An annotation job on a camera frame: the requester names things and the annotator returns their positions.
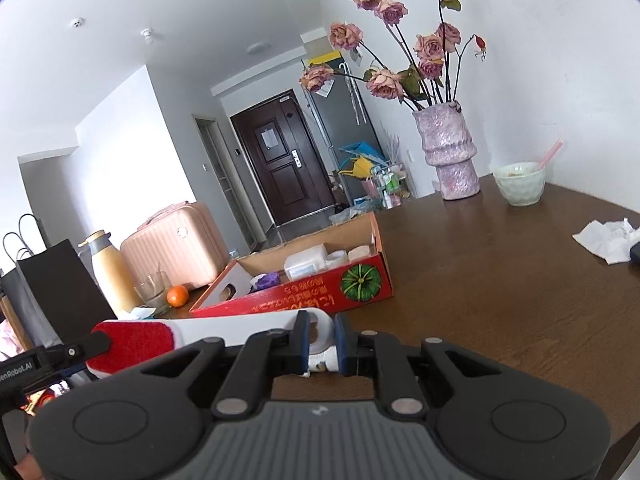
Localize yellow thermos jug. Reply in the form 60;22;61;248
79;230;142;318

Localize storage rack with items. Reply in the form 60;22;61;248
361;162;411;209

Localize crumpled white tissue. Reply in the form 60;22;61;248
573;218;639;266

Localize black paper bag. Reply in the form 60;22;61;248
1;229;116;349

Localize pink spoon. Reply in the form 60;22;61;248
537;140;563;171

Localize red cardboard box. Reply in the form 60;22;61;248
190;212;393;318

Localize dried pink rose bouquet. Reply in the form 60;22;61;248
299;0;487;112

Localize pink small suitcase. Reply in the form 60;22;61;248
120;202;230;289

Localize white plastic container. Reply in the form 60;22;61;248
283;244;328;281

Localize pink textured vase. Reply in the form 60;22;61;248
412;102;480;200

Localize clear glass cup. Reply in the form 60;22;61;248
134;271;171;309

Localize orange fruit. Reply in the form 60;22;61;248
166;285;190;308

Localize grey refrigerator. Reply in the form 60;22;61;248
300;58;386;206

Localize purple small object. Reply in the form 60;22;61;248
250;272;281;292

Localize dark brown entrance door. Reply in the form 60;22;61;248
231;90;335;226

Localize white ceramic bowl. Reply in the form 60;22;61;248
492;162;546;207

